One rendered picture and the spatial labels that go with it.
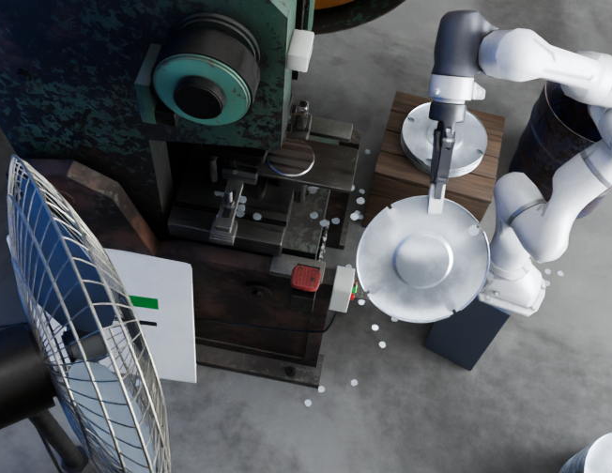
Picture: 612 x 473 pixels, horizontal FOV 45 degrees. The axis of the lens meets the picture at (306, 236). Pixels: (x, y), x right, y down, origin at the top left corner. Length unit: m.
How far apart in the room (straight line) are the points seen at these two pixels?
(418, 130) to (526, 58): 1.11
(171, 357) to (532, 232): 1.17
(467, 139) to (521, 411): 0.92
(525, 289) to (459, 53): 0.85
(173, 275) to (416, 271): 0.73
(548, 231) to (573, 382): 0.92
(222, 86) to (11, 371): 0.59
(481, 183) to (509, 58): 1.10
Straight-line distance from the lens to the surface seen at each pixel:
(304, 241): 1.96
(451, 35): 1.54
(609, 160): 1.87
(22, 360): 1.08
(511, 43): 1.50
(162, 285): 2.10
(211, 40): 1.30
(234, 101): 1.34
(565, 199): 1.89
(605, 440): 2.41
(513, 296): 2.17
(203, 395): 2.47
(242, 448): 2.41
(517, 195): 1.93
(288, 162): 1.93
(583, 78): 1.62
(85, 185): 1.82
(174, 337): 2.29
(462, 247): 1.64
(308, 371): 2.46
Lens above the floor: 2.33
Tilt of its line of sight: 59 degrees down
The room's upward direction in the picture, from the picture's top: 7 degrees clockwise
